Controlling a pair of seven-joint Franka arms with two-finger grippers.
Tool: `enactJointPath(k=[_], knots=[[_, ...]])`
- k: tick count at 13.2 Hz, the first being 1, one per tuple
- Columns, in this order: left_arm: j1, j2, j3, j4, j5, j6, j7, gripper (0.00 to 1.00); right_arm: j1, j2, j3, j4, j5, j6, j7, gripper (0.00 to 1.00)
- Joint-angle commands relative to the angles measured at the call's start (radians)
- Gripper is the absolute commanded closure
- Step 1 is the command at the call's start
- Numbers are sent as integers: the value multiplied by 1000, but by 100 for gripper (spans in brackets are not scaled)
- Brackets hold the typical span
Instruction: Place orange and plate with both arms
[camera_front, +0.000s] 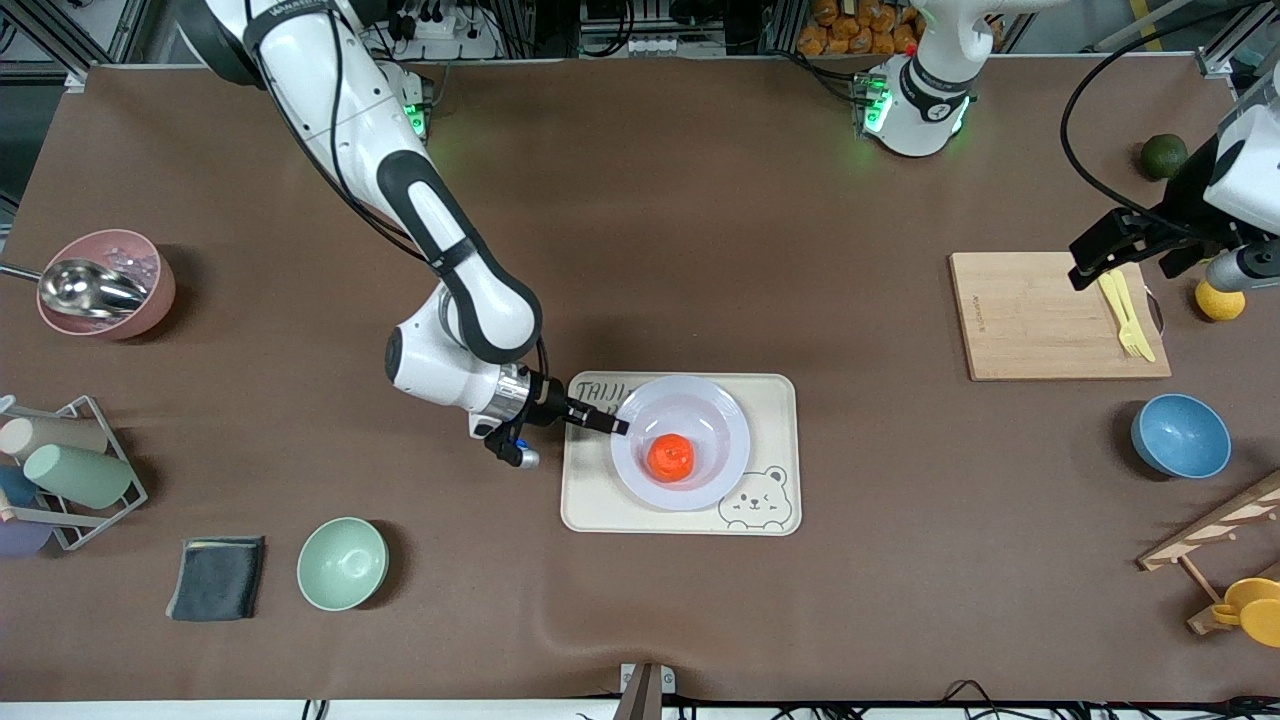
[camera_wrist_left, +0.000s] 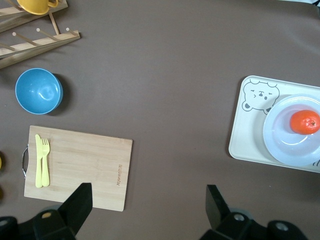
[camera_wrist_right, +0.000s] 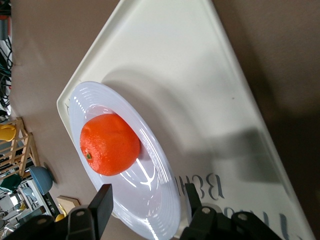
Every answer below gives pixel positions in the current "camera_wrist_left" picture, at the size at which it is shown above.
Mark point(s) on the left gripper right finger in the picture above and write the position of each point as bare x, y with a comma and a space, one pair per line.
215, 207

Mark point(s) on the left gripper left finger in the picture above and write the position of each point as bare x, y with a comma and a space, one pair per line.
80, 205

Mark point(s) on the pale blue round plate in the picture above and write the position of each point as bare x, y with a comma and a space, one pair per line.
280, 140

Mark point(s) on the orange mandarin fruit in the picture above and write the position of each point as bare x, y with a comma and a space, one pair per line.
303, 122

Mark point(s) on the bamboo cutting board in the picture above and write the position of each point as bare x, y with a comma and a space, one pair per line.
87, 162

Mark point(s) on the yellow plastic fork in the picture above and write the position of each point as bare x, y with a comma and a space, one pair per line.
38, 162
45, 165

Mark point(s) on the cream bear print tray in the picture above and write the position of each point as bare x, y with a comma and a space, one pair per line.
245, 140

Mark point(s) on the yellow lemon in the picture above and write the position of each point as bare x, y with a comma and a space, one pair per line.
0, 162

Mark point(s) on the blue bowl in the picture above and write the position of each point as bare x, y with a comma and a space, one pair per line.
37, 92

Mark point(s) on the wooden peg mug rack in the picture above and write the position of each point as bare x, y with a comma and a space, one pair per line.
50, 42

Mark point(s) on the yellow mug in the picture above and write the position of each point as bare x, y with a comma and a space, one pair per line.
32, 6

